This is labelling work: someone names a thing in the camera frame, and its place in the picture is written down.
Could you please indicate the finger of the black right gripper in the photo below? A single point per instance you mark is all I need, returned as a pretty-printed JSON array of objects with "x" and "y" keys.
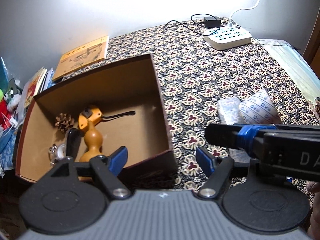
[{"x": 233, "y": 136}]

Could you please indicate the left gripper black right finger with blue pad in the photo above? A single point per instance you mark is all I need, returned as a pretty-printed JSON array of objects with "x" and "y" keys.
[{"x": 218, "y": 172}]

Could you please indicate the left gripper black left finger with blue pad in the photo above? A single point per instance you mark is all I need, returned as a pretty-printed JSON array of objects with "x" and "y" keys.
[{"x": 105, "y": 172}]

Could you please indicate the brown gourd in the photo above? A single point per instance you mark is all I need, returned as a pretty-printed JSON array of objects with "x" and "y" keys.
[{"x": 93, "y": 140}]

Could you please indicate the clear plastic case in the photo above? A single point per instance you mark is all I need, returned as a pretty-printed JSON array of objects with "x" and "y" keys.
[{"x": 229, "y": 113}]

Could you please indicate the person's hand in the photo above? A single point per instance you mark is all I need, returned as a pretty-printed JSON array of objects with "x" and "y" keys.
[{"x": 314, "y": 228}]

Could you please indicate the yellow tape measure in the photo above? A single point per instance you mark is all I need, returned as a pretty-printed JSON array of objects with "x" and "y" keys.
[{"x": 91, "y": 113}]

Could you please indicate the pine cone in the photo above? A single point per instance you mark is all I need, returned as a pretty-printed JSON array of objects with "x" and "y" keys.
[{"x": 63, "y": 122}]

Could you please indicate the patterned floral tablecloth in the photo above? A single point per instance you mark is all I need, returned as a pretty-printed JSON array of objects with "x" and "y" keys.
[{"x": 194, "y": 77}]

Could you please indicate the brown cardboard box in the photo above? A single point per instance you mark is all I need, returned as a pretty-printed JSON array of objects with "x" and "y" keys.
[{"x": 127, "y": 94}]

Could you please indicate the light mattress edge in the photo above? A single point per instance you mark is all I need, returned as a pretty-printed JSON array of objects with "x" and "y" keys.
[{"x": 295, "y": 66}]

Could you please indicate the white power strip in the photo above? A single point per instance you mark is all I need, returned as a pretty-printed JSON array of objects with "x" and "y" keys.
[{"x": 226, "y": 38}]

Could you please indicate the stack of books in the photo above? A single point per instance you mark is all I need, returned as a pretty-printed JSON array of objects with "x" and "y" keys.
[{"x": 41, "y": 80}]

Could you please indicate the yellow book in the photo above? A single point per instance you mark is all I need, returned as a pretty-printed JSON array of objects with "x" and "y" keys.
[{"x": 84, "y": 55}]

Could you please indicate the plush toys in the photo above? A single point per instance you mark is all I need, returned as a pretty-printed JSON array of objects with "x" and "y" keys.
[{"x": 10, "y": 96}]

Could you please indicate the black power adapter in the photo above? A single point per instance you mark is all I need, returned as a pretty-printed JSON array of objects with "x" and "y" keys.
[{"x": 212, "y": 22}]

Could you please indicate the silver metal keychain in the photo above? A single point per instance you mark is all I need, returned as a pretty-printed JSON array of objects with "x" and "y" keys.
[{"x": 56, "y": 153}]

